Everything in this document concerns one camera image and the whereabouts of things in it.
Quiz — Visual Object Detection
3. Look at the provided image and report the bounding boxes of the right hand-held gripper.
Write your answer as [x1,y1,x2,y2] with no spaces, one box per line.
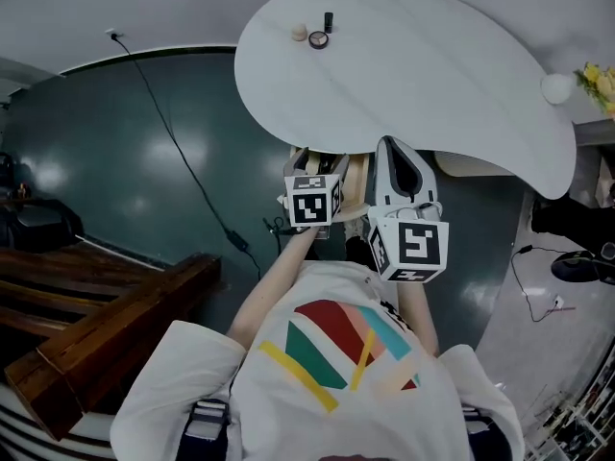
[366,134,451,284]

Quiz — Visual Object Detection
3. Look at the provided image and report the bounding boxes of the person's white shoe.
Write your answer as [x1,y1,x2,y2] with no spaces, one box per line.
[343,217,370,247]

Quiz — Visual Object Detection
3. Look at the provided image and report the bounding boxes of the black floor cable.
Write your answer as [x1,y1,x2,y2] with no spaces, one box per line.
[509,244,564,325]

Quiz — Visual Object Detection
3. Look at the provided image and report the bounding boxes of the dark backpack strap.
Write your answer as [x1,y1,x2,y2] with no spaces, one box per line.
[460,400,510,461]
[180,398,232,461]

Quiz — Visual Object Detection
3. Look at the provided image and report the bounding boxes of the person's white printed t-shirt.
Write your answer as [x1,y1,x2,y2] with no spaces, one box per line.
[109,259,526,461]

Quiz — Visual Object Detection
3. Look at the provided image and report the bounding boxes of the person's black trousers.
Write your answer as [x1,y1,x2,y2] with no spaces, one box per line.
[344,235,375,264]

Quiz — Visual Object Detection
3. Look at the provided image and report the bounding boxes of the white curved table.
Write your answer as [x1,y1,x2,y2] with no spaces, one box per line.
[233,0,578,202]

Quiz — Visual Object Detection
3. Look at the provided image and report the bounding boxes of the black wall cable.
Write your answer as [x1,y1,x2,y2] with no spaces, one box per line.
[111,35,264,279]

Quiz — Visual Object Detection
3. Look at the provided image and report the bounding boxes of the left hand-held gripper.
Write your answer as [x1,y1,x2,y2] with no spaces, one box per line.
[282,147,353,240]

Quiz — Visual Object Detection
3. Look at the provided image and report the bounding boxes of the grey wooden shelf unit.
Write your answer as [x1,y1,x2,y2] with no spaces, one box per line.
[571,117,615,209]

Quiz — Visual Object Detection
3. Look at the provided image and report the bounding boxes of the person's right forearm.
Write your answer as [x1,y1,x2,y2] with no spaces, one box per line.
[395,276,442,358]

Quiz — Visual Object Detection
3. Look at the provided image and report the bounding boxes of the person's left forearm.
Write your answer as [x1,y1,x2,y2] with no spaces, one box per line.
[224,226,319,344]

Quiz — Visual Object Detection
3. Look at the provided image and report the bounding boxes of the black bag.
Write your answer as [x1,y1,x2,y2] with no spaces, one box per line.
[0,151,86,255]

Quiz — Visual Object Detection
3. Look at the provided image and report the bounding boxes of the dark wooden bench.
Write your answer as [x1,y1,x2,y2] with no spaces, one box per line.
[0,244,223,444]

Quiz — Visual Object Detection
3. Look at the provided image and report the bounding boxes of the white striped bedding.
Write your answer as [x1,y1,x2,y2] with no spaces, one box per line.
[0,383,120,461]

